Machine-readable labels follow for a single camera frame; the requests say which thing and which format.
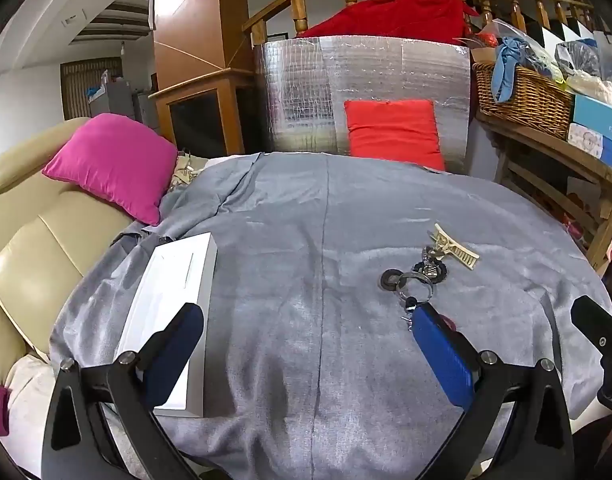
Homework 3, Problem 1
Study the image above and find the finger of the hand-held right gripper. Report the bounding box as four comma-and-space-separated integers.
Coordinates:
571, 295, 612, 363

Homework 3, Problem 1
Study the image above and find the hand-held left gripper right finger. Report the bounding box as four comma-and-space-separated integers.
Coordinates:
411, 304, 576, 480

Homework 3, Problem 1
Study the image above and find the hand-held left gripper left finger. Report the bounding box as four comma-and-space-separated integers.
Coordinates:
42, 302, 207, 480

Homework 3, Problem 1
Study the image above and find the silver bangle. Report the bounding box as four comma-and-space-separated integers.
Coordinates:
397, 272, 435, 304

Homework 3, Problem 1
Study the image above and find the white box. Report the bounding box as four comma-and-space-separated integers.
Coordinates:
113, 232, 218, 418

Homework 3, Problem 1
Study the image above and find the black scrunchie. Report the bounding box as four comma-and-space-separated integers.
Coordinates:
381, 269, 412, 292

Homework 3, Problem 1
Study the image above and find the silver watch bracelet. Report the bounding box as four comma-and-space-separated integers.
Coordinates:
419, 245, 439, 277

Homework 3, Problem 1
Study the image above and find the cream hair clip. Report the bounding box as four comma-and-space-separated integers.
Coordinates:
433, 223, 481, 273

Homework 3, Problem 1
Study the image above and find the white cloth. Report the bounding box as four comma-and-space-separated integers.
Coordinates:
6, 355, 57, 478

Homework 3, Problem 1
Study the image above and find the grey blanket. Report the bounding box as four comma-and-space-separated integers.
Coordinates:
48, 152, 612, 480

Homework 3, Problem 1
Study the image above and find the beige leather sofa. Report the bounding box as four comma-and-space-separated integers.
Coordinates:
0, 117, 137, 461

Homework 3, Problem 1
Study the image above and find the floral printed box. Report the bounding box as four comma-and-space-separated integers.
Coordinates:
567, 122, 612, 176

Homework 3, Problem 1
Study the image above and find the wooden shelf table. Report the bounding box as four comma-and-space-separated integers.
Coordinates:
476, 110, 612, 273

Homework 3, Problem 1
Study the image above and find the beige patterned cloth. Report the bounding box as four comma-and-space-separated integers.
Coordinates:
167, 151, 210, 192

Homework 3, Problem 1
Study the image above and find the blue cardboard box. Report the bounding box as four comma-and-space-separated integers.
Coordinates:
573, 94, 612, 150

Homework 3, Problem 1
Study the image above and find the pink cushion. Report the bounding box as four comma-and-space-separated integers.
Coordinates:
42, 113, 179, 226

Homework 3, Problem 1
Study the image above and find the wicker basket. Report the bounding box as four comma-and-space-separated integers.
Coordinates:
472, 60, 574, 140

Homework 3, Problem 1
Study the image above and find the orange-red cushion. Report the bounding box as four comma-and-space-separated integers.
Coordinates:
344, 100, 447, 172

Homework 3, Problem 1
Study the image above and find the clear plastic bag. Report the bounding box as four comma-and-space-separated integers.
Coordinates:
556, 40, 603, 82

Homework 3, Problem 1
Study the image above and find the grey appliance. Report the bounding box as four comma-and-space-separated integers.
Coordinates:
88, 77, 153, 122

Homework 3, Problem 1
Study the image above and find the blue cloth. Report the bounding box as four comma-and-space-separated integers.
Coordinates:
491, 36, 557, 103

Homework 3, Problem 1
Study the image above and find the silver insulation sheet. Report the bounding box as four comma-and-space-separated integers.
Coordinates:
254, 35, 473, 176

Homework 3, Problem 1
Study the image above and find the brown slatted door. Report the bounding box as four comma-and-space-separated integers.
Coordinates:
61, 57, 123, 120

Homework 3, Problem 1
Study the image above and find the wooden cabinet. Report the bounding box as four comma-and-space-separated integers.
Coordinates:
148, 0, 259, 158

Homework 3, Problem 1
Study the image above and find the red cloth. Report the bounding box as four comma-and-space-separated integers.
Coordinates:
297, 0, 479, 43

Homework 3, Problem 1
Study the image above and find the wooden stair railing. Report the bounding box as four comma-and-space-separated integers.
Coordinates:
242, 0, 597, 46

